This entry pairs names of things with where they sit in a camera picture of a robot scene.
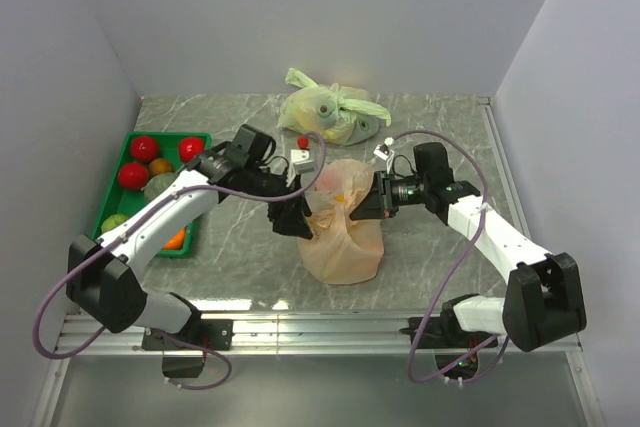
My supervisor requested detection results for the red fake apple top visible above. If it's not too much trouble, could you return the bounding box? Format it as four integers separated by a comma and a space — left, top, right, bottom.
178, 136, 206, 164

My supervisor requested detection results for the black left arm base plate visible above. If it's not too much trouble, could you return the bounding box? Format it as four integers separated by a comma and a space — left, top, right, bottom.
141, 319, 234, 351

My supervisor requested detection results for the green netted fake melon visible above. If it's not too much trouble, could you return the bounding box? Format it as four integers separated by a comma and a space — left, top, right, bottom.
142, 173, 176, 203

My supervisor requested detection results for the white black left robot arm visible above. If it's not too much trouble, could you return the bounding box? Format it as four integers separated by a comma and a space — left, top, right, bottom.
66, 125, 326, 349

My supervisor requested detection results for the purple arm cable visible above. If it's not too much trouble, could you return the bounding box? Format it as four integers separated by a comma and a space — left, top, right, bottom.
32, 130, 329, 391
384, 130, 510, 384

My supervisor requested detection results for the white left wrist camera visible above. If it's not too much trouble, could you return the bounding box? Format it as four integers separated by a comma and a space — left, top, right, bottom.
289, 149, 318, 175

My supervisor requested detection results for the red fake apple lower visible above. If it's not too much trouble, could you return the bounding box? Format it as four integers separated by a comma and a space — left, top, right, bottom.
117, 162, 150, 191

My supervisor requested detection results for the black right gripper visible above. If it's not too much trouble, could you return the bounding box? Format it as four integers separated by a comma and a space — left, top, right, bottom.
350, 171, 429, 221

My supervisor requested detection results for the aluminium mounting rail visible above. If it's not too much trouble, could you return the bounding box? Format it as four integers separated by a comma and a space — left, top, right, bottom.
52, 310, 581, 358

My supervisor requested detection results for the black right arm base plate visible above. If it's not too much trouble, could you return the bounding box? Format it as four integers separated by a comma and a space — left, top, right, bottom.
418, 315, 491, 349

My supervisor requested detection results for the green plastic fruit tray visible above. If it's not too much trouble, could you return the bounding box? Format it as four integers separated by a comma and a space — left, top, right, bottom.
90, 131, 212, 239

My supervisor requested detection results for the orange banana-print plastic bag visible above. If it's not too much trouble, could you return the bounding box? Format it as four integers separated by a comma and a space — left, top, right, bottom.
298, 159, 384, 285

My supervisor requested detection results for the red fake apple left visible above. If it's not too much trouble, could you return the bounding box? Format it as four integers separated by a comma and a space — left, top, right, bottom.
129, 135, 160, 164

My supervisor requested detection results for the red fake apple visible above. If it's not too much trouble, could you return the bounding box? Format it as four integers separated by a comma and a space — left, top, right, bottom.
117, 162, 150, 191
178, 136, 206, 164
129, 135, 160, 164

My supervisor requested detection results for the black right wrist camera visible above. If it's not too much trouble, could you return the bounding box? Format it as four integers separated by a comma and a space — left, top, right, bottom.
413, 142, 454, 185

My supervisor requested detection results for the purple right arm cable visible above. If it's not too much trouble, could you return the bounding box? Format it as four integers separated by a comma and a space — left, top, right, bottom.
384, 130, 510, 384

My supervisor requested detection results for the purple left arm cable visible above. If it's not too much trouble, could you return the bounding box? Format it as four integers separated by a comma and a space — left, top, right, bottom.
32, 130, 329, 391

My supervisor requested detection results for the fake orange in tray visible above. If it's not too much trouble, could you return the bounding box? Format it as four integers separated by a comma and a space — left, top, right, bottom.
163, 227, 187, 251

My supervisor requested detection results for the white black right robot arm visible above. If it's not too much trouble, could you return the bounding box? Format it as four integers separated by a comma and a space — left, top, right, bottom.
350, 142, 587, 352

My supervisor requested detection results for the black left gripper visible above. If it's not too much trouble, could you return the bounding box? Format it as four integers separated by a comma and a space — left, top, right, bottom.
245, 164, 314, 239

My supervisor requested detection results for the green fake apple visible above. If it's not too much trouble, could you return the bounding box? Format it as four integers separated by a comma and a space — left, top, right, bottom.
100, 213, 129, 233

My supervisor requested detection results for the small brown-orange fake fruit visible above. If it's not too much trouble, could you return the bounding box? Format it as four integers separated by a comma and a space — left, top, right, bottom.
148, 158, 174, 176

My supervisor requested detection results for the green tied plastic bag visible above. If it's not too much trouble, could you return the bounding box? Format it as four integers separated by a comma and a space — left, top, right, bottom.
277, 68, 391, 146

